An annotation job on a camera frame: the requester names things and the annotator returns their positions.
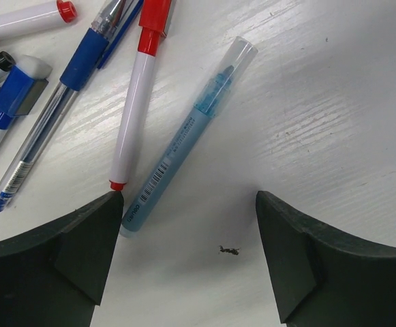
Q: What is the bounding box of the blue gel pen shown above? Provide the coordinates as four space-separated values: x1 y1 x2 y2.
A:
0 1 143 212

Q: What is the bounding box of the white marker red cap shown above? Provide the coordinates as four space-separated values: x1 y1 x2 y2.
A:
109 0 174 191

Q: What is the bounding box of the red capped marker top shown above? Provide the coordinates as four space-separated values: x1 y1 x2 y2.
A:
0 1 78 41

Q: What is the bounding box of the small black debris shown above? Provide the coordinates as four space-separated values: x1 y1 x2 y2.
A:
219 245 241 255

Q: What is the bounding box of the light blue highlighter pen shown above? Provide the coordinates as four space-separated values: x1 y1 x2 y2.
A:
119 37 258 238

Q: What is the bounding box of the white marker blue eraser cap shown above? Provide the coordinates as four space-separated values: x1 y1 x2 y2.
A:
0 55 52 144

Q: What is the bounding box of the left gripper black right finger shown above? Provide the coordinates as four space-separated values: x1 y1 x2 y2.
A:
256 191 396 326

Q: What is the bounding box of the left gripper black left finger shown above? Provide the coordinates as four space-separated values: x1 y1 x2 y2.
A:
0 191 124 326

